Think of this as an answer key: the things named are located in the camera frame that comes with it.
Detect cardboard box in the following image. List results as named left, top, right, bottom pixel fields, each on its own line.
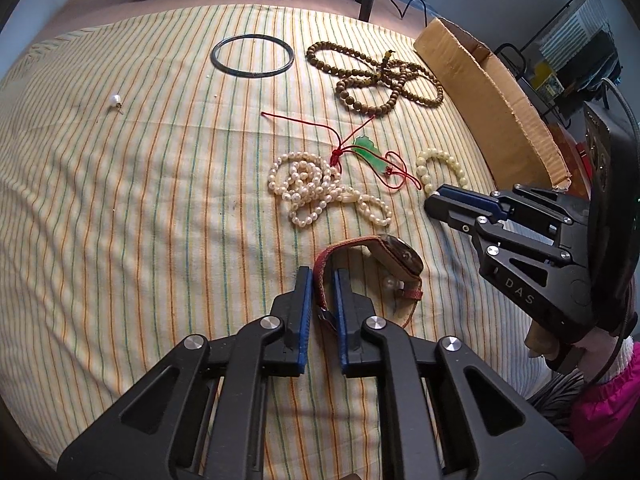
left=414, top=18, right=572, bottom=191

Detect black clothes rack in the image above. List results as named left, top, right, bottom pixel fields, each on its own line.
left=494, top=0, right=626, bottom=131

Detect white pearl necklace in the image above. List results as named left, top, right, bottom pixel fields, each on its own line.
left=267, top=150, right=394, bottom=229

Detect red strap wristwatch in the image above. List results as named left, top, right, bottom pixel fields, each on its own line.
left=312, top=234, right=424, bottom=332

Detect hanging dark clothes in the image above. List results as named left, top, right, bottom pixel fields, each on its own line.
left=555, top=30, right=622, bottom=117

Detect brown wooden bead necklace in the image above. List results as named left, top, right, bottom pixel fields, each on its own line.
left=305, top=40, right=446, bottom=120

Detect single pearl earring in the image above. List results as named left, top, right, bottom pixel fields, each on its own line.
left=108, top=93, right=122, bottom=114

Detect cream bead bracelet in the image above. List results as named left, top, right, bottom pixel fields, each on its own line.
left=414, top=147, right=470, bottom=196

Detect pink sleeve right forearm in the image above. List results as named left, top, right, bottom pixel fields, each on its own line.
left=570, top=338, right=639, bottom=464

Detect striped yellow cloth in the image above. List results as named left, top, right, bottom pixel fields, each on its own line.
left=0, top=3, right=551, bottom=480

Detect yellow box on rack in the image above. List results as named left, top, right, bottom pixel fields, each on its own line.
left=529, top=61, right=564, bottom=101

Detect green jade pendant red cord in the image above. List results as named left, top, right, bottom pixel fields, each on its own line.
left=260, top=110, right=423, bottom=193

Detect right gloved hand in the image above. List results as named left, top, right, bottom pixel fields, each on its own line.
left=525, top=321, right=634, bottom=384

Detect hanging striped towel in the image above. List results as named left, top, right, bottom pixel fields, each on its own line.
left=537, top=0, right=608, bottom=72

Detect dark bangle ring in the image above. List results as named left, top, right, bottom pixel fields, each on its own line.
left=209, top=32, right=296, bottom=79

